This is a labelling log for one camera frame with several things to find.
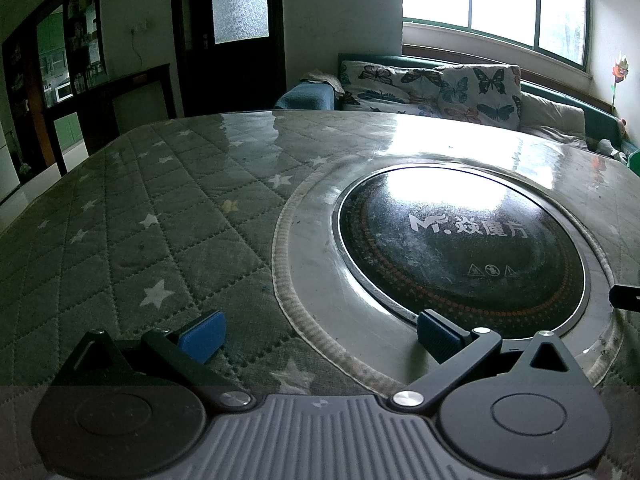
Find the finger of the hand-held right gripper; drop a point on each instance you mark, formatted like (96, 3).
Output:
(625, 297)

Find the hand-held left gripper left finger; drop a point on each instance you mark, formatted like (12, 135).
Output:
(202, 335)

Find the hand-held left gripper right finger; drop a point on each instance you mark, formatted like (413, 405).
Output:
(439, 334)

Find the round black induction cooktop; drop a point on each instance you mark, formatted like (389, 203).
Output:
(450, 270)

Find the green plastic basin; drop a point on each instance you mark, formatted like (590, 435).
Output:
(634, 162)

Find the grey soft toy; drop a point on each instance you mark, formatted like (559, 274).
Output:
(607, 149)

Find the teal sofa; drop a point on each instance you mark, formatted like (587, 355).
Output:
(602, 127)

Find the beige cushion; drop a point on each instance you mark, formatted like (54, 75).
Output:
(550, 117)

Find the colourful pinwheel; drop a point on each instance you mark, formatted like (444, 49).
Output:
(620, 70)

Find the butterfly print pillow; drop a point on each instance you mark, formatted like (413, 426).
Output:
(485, 95)
(390, 80)

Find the dark door with frosted glass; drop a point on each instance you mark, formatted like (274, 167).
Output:
(200, 75)

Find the blue blanket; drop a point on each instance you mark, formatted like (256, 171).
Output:
(305, 96)

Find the white microwave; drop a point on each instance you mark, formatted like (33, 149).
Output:
(64, 92)

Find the beige towel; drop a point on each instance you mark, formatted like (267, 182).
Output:
(322, 80)

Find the dark wooden display cabinet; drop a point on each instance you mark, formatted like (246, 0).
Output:
(27, 95)

